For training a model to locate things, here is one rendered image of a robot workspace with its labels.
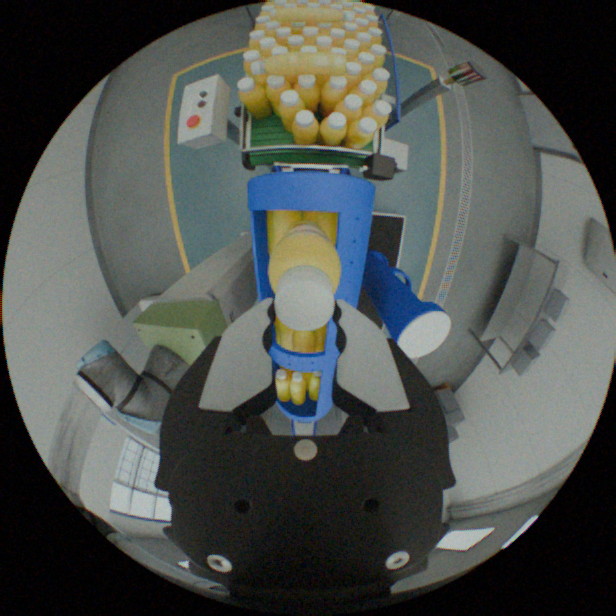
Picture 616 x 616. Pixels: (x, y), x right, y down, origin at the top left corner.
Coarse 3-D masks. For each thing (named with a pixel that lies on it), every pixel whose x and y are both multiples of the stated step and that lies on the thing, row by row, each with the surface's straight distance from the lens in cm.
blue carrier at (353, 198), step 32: (256, 192) 36; (288, 192) 31; (320, 192) 30; (352, 192) 33; (256, 224) 48; (352, 224) 34; (256, 256) 47; (352, 256) 36; (352, 288) 40; (288, 352) 48; (320, 352) 48; (320, 384) 60; (288, 416) 87; (320, 416) 86
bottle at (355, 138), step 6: (360, 120) 54; (354, 126) 53; (348, 132) 55; (354, 132) 53; (360, 132) 52; (372, 132) 52; (348, 138) 56; (354, 138) 54; (360, 138) 53; (366, 138) 53; (372, 138) 55; (342, 144) 64; (348, 144) 59; (354, 144) 56; (360, 144) 55; (366, 144) 57
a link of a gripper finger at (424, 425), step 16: (400, 352) 9; (400, 368) 8; (416, 368) 8; (416, 384) 8; (416, 400) 7; (432, 400) 8; (384, 416) 7; (400, 416) 7; (416, 416) 7; (432, 416) 7; (384, 432) 7; (400, 432) 7; (416, 432) 7; (432, 432) 7; (432, 448) 7; (448, 448) 7; (448, 464) 7; (448, 480) 7
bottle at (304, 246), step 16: (304, 224) 23; (288, 240) 16; (304, 240) 15; (320, 240) 15; (272, 256) 16; (288, 256) 14; (304, 256) 13; (320, 256) 14; (336, 256) 16; (272, 272) 14; (288, 272) 12; (320, 272) 12; (336, 272) 14; (272, 288) 15; (336, 288) 15
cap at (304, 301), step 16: (304, 272) 11; (288, 288) 11; (304, 288) 10; (320, 288) 11; (288, 304) 11; (304, 304) 11; (320, 304) 11; (288, 320) 12; (304, 320) 12; (320, 320) 12
